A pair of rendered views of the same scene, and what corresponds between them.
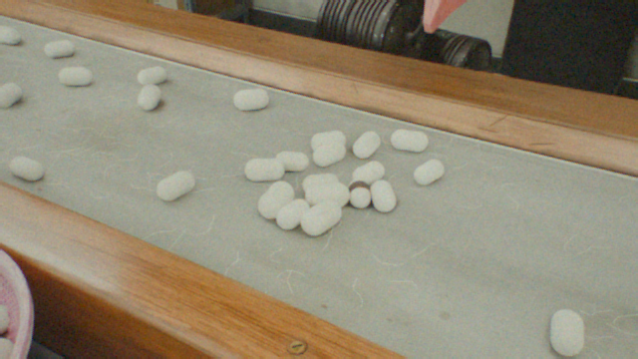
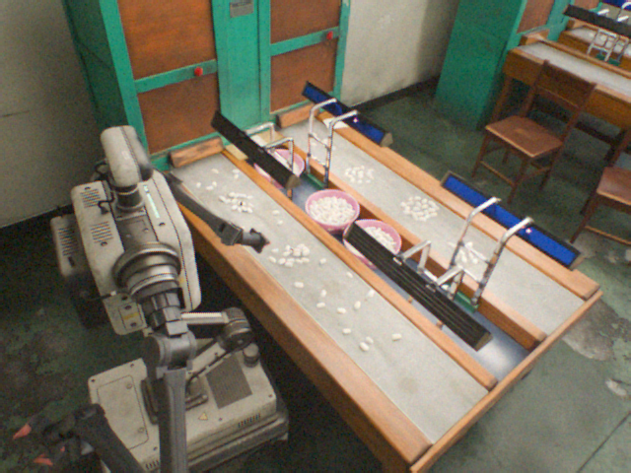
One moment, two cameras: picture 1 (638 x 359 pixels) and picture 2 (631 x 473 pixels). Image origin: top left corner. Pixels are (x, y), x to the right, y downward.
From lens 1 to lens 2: 228 cm
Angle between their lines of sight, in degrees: 101
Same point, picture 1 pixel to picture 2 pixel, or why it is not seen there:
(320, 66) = (276, 288)
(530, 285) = (276, 231)
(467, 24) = not seen: outside the picture
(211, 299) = (321, 234)
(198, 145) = (315, 276)
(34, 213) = (345, 255)
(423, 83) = (256, 271)
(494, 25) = not seen: outside the picture
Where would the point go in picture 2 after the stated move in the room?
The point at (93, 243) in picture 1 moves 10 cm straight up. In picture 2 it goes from (336, 247) to (338, 231)
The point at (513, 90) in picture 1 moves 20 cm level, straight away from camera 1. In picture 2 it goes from (239, 262) to (203, 288)
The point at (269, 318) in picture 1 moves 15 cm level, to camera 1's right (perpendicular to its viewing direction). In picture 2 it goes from (315, 230) to (286, 221)
